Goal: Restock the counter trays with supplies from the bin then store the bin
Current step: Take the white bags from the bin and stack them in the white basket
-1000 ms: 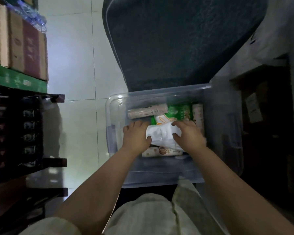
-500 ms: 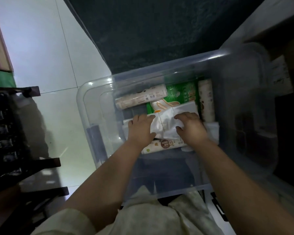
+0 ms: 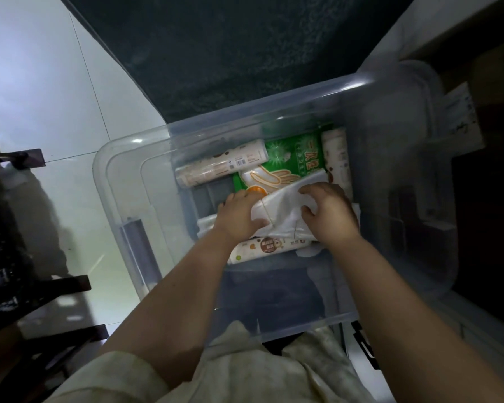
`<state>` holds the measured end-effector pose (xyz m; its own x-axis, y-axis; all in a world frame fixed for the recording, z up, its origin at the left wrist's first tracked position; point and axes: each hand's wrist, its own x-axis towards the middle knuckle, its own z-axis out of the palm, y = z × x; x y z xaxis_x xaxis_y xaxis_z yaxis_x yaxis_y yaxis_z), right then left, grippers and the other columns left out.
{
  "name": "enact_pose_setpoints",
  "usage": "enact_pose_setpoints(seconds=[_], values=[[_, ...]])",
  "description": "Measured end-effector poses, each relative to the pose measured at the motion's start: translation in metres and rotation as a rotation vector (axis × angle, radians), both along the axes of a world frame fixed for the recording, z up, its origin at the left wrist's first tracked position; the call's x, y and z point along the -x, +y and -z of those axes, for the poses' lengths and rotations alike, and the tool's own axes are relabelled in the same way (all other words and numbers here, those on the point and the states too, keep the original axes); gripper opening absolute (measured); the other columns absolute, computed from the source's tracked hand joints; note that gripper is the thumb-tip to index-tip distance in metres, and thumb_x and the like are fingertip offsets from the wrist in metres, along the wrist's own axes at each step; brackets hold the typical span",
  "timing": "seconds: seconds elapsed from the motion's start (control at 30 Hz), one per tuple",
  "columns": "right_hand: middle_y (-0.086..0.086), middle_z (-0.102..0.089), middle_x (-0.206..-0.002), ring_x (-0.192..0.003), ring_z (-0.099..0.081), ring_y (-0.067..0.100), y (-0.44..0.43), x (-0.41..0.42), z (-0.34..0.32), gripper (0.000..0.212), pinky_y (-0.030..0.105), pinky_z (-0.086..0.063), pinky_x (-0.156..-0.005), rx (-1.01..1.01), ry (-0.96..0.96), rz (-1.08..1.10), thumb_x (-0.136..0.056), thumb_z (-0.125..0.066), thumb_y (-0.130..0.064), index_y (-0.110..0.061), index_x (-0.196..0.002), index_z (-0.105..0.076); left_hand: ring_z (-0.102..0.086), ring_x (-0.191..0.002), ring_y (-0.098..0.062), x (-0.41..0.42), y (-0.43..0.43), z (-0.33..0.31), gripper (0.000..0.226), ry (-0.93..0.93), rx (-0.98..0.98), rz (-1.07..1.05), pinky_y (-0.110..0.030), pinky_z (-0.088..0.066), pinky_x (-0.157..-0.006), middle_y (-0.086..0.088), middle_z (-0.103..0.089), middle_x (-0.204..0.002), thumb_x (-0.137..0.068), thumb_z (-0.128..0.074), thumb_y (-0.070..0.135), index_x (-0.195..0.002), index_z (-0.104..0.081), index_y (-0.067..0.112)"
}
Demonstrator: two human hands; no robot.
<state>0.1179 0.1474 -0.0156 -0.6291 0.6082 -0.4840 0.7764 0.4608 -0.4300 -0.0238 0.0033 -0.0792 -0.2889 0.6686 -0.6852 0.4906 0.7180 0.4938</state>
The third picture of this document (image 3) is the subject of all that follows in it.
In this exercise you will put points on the person's left hand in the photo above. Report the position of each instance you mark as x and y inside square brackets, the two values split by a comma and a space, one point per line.
[235, 218]

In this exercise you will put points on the person's right hand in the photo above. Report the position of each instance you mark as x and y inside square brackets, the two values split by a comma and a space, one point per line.
[334, 218]

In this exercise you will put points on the person's left thumb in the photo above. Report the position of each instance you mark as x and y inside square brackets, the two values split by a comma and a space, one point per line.
[260, 224]

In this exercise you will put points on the person's right thumb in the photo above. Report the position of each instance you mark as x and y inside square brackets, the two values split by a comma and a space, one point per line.
[309, 214]

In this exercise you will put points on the white plastic bag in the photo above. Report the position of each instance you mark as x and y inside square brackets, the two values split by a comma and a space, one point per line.
[287, 205]

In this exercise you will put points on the person's left forearm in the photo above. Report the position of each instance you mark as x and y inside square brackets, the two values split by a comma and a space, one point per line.
[180, 306]

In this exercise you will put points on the person's right forearm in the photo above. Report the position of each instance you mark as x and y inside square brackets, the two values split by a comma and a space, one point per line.
[403, 323]

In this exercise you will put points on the white printed bag roll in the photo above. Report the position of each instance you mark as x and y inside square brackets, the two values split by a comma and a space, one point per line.
[222, 163]
[337, 159]
[268, 247]

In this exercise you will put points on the green glove packet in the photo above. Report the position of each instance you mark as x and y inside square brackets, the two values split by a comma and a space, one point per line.
[294, 157]

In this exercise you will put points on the clear plastic storage bin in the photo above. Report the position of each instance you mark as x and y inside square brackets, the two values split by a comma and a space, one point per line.
[151, 188]

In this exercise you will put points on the grey bin latch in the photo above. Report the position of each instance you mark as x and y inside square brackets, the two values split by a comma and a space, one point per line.
[140, 253]

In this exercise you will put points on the black plastic clip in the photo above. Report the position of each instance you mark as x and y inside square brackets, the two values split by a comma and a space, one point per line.
[364, 344]

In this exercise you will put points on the beige garment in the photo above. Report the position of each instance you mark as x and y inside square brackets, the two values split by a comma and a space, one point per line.
[243, 373]

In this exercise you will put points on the dark green rug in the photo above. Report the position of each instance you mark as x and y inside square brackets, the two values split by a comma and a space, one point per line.
[235, 50]

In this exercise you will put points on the white paper label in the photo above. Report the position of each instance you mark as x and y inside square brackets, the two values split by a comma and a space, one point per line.
[464, 119]

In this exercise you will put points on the brown cardboard box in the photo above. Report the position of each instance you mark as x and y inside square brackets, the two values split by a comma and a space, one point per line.
[491, 214]

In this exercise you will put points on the dark wooden furniture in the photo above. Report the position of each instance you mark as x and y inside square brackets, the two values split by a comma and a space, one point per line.
[8, 264]

